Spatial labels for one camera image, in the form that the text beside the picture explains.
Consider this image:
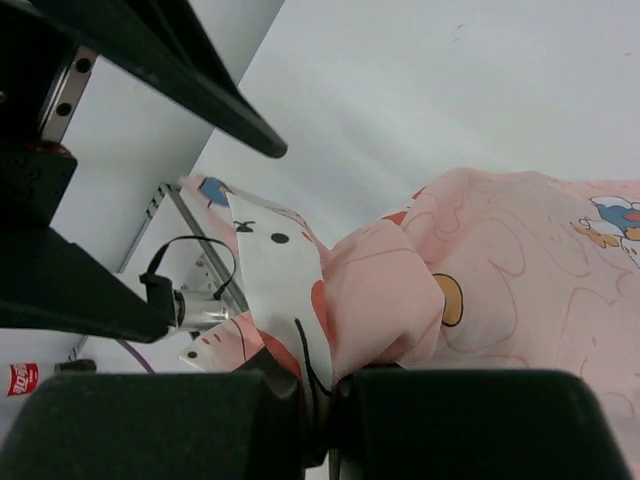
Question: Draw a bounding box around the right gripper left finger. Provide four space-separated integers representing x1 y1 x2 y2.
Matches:
1 350 304 479

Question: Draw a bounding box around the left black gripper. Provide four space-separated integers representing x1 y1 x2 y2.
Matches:
1 0 287 230

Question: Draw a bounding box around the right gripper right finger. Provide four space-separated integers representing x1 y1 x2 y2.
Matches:
329 368 632 479

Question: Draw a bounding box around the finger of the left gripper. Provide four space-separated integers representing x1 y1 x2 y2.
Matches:
1 227 168 343

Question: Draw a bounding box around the pink cartoon pillowcase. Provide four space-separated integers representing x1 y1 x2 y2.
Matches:
182 169 639 462

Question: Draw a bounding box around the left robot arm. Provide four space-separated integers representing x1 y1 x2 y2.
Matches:
1 1 287 343

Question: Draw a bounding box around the red white label can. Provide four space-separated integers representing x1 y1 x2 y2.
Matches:
7 363 40 397

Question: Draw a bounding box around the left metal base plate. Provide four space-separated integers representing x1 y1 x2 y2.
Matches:
174 255 250 373

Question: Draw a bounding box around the left aluminium frame rail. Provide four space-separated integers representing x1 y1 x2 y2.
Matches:
67 184 189 373

